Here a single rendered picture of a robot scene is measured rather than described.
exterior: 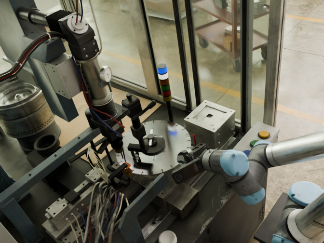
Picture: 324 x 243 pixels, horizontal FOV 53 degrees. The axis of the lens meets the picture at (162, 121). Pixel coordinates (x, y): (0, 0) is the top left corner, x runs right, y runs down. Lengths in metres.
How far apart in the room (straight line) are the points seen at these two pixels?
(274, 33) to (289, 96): 1.94
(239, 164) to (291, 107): 2.16
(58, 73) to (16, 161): 1.00
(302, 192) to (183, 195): 0.46
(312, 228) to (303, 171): 1.55
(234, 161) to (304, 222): 0.26
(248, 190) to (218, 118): 0.61
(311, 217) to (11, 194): 1.00
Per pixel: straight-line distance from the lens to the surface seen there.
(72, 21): 0.97
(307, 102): 3.16
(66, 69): 1.04
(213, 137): 1.52
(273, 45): 1.34
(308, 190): 1.20
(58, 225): 1.42
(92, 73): 1.03
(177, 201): 1.35
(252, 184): 1.03
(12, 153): 2.01
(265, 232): 1.36
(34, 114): 1.74
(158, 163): 1.32
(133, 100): 1.15
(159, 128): 1.47
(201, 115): 1.59
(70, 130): 1.96
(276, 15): 1.29
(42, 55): 1.06
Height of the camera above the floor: 1.91
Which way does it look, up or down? 39 degrees down
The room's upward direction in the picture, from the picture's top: 12 degrees counter-clockwise
